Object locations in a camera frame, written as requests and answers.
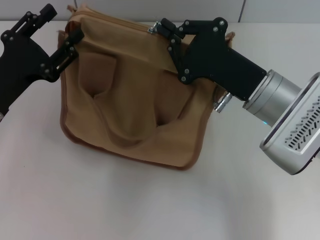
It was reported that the silver vented wrist camera box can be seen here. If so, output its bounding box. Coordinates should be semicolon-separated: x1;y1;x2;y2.
259;71;320;176

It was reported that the silver metal zipper pull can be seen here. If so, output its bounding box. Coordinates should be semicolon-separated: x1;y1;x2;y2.
147;21;162;34

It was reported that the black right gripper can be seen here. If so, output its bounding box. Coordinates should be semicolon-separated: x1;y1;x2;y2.
157;16;268;102

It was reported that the khaki canvas food bag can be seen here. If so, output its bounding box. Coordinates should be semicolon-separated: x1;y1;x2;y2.
57;2;236;171

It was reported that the right gripper cable with plugs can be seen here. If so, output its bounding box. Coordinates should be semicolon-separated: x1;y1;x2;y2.
212;87;234;114

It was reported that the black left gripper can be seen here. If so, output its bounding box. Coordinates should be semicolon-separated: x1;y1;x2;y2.
0;3;85;116

